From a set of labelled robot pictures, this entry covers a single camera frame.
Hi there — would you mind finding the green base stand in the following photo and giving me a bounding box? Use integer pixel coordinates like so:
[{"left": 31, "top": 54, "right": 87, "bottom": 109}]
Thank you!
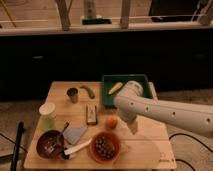
[{"left": 82, "top": 18, "right": 112, "bottom": 25}]

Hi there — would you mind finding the black spoon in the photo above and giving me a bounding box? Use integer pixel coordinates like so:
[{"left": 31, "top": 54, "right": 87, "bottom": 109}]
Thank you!
[{"left": 56, "top": 122, "right": 69, "bottom": 144}]

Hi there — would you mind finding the metal cup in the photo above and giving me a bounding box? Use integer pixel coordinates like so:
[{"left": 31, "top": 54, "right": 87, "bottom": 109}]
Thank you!
[{"left": 67, "top": 88, "right": 78, "bottom": 104}]

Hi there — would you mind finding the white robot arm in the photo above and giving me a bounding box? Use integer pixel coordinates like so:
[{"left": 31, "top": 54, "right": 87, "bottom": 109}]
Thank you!
[{"left": 114, "top": 81, "right": 213, "bottom": 138}]

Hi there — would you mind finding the orange bowl with nuts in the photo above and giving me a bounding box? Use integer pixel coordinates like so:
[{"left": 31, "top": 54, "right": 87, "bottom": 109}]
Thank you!
[{"left": 88, "top": 131, "right": 121, "bottom": 164}]

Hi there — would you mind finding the black floor cable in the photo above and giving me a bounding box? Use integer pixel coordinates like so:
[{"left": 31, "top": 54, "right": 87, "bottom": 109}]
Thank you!
[{"left": 168, "top": 132, "right": 213, "bottom": 171}]

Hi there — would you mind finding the dark red bowl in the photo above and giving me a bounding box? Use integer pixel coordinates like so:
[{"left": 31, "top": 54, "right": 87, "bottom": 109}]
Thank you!
[{"left": 36, "top": 130, "right": 64, "bottom": 159}]

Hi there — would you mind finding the small wooden block toy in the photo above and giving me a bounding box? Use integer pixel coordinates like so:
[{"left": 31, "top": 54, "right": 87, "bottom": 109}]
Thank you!
[{"left": 86, "top": 105, "right": 98, "bottom": 125}]

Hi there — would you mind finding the green plastic tray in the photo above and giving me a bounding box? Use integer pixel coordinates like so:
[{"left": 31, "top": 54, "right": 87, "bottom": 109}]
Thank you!
[{"left": 102, "top": 74, "right": 153, "bottom": 109}]

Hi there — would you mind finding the yellow corn cob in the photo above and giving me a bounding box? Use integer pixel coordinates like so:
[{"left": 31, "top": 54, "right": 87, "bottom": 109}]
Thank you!
[{"left": 108, "top": 82, "right": 123, "bottom": 95}]

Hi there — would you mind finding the grey blue cloth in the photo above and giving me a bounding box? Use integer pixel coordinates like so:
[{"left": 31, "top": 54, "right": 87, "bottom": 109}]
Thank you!
[{"left": 63, "top": 126, "right": 87, "bottom": 145}]

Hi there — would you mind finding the white handled knife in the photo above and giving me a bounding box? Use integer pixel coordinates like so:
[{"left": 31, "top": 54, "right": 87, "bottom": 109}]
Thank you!
[{"left": 60, "top": 140, "right": 91, "bottom": 160}]

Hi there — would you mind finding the black pole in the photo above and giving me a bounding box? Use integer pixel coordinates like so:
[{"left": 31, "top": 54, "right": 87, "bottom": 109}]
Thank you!
[{"left": 10, "top": 122, "right": 24, "bottom": 171}]

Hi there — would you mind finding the orange apple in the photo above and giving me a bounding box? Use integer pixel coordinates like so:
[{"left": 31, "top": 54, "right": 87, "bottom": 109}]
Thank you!
[{"left": 106, "top": 116, "right": 118, "bottom": 129}]

